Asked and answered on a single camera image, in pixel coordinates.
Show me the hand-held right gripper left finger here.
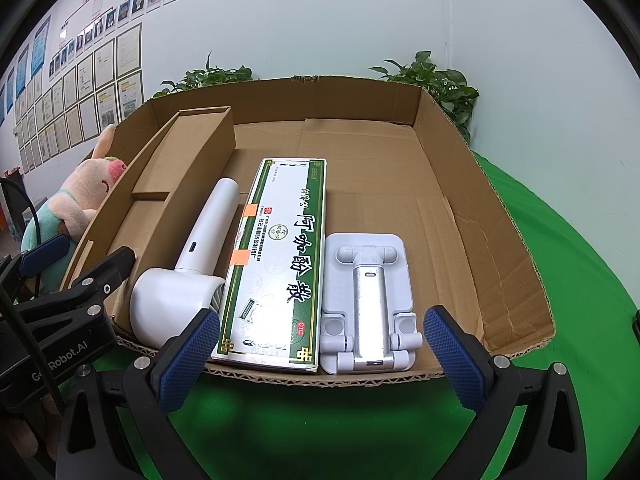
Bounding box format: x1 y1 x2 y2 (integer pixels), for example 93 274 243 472
55 307 221 480

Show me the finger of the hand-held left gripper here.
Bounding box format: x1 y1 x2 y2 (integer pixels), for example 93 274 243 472
0 234 71 311
15 246 137 323

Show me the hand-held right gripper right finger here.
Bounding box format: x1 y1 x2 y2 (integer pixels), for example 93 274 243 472
422 305 588 480

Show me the white handheld hair dryer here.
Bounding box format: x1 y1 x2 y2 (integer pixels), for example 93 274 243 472
129 177 242 351

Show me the pink pig plush toy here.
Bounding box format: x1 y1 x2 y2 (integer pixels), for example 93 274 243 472
20 124 128 296

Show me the white folding phone stand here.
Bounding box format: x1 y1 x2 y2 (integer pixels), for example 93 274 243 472
318 232 418 373

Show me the green white medicine box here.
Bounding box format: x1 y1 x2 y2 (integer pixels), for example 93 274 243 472
211 157 328 375

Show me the large cardboard box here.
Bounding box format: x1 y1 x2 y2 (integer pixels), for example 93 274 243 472
60 76 557 388

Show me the person's left hand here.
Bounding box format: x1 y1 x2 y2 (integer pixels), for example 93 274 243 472
0 392 68 466

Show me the green tablecloth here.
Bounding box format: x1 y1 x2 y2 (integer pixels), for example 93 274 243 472
95 150 640 480

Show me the group of framed certificates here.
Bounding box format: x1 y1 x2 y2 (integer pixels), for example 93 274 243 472
12 22 146 176

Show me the potted green plant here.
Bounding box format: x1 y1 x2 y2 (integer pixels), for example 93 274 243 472
150 51 256 100
369 50 481 143

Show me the black cable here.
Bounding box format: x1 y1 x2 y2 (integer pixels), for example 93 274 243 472
0 176 43 246

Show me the blue wall poster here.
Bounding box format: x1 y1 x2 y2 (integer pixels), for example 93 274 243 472
30 15 52 78
15 45 31 100

